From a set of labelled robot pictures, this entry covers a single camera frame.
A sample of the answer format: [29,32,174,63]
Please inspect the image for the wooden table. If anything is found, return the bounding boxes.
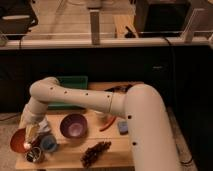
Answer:
[14,81,145,171]

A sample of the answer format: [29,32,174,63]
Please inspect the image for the white cup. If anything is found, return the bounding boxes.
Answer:
[95,111,106,121]

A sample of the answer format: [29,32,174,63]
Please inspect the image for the metal cup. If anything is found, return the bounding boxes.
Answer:
[25,147,45,163]

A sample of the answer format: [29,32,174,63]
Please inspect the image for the blue plastic cup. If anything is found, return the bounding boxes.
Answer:
[40,135,58,153]

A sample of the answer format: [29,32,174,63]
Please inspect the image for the blue sponge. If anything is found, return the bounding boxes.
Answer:
[117,121,128,135]

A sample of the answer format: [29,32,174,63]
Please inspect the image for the green tray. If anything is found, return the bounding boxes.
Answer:
[48,76,88,110]

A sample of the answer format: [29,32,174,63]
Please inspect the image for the bunch of dark grapes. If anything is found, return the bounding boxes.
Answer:
[80,141,111,168]

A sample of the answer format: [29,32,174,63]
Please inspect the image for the red chili pepper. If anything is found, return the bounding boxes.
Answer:
[99,116,116,132]

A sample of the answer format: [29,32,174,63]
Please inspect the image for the black sunglasses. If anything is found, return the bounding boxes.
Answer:
[105,84,133,93]

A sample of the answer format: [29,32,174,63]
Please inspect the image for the purple bowl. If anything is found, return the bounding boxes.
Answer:
[60,114,88,138]

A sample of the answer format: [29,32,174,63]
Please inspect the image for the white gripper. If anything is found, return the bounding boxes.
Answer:
[20,106,45,137]

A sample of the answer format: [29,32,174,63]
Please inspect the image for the grey cloth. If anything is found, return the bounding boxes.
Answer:
[38,118,51,134]

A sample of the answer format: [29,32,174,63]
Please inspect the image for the black office chair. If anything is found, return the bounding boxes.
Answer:
[0,0,38,40]

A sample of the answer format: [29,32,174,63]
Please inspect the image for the red plate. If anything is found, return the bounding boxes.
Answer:
[10,129,27,153]

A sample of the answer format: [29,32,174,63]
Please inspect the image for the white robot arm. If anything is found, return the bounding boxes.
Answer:
[20,77,182,171]

